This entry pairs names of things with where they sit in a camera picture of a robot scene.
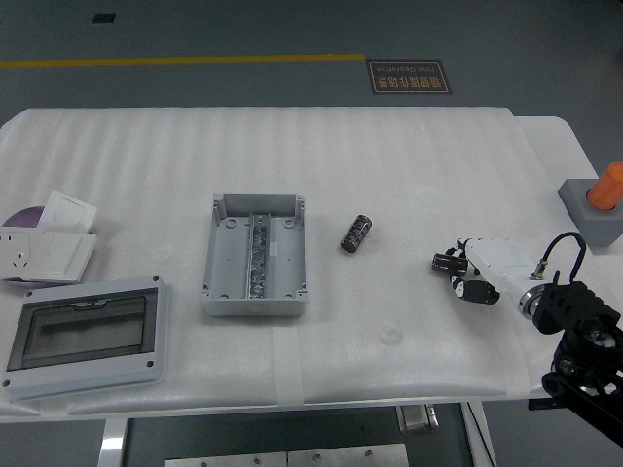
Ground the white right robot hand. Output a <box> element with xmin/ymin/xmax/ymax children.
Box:
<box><xmin>445</xmin><ymin>236</ymin><xmax>534</xmax><ymax>305</ymax></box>

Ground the grey open junction box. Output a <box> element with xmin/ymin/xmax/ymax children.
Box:
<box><xmin>201</xmin><ymin>192</ymin><xmax>312</xmax><ymax>318</ymax></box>

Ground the grey block base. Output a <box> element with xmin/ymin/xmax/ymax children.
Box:
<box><xmin>557</xmin><ymin>178</ymin><xmax>623</xmax><ymax>255</ymax></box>

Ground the orange cylinder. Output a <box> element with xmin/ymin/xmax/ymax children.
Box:
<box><xmin>586</xmin><ymin>162</ymin><xmax>623</xmax><ymax>212</ymax></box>

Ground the white table leg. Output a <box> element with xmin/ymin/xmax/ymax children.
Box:
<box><xmin>460</xmin><ymin>402</ymin><xmax>498</xmax><ymax>467</ymax></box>
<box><xmin>98</xmin><ymin>416</ymin><xmax>131</xmax><ymax>467</ymax></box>

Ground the white foam mat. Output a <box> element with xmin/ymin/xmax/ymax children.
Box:
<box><xmin>0</xmin><ymin>106</ymin><xmax>603</xmax><ymax>419</ymax></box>

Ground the black floor sign orange text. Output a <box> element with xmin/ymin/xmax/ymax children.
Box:
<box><xmin>365</xmin><ymin>59</ymin><xmax>453</xmax><ymax>96</ymax></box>

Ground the grey cover with clear window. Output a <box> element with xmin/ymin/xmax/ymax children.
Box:
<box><xmin>0</xmin><ymin>275</ymin><xmax>172</xmax><ymax>402</ymax></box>

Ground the purple disc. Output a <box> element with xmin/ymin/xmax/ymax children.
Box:
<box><xmin>1</xmin><ymin>206</ymin><xmax>48</xmax><ymax>289</ymax></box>

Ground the metal table bracket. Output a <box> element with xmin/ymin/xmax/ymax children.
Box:
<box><xmin>396</xmin><ymin>404</ymin><xmax>441</xmax><ymax>435</ymax></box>

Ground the metal mounting rail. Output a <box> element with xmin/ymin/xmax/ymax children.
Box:
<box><xmin>245</xmin><ymin>212</ymin><xmax>272</xmax><ymax>299</ymax></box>

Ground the grey metal base plate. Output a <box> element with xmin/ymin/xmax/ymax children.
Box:
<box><xmin>286</xmin><ymin>448</ymin><xmax>409</xmax><ymax>467</ymax></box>
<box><xmin>164</xmin><ymin>451</ymin><xmax>288</xmax><ymax>467</ymax></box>

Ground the white switch panel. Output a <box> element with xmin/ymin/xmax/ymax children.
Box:
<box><xmin>23</xmin><ymin>231</ymin><xmax>99</xmax><ymax>285</ymax></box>

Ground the white wall socket panel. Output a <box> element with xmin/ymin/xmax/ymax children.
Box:
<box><xmin>0</xmin><ymin>230</ymin><xmax>38</xmax><ymax>279</ymax></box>

